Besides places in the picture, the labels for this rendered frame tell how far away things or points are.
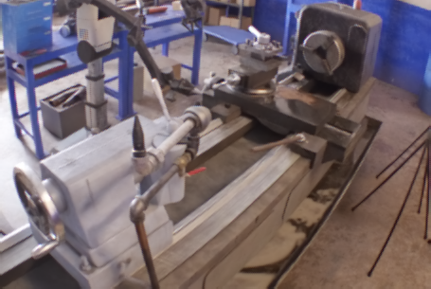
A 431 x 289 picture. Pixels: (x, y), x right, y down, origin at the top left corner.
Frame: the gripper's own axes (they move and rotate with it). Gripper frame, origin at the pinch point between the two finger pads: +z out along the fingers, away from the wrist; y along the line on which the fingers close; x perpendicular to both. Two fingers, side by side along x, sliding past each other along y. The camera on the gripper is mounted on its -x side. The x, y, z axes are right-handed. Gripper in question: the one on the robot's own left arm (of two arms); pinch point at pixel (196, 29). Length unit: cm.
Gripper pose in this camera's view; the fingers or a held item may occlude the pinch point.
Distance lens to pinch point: 214.1
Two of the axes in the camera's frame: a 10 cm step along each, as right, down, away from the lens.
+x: -8.1, 2.1, 5.5
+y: 4.6, -3.6, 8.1
